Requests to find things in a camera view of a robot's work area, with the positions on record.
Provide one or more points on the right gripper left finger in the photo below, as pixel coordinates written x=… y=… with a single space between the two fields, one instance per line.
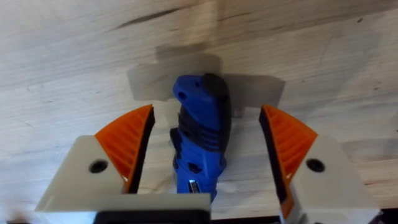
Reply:
x=102 y=161

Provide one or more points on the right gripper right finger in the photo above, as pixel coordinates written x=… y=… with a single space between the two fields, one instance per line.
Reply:
x=311 y=174

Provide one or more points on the blue electric screwdriver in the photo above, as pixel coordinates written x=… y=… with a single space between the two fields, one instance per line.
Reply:
x=201 y=133

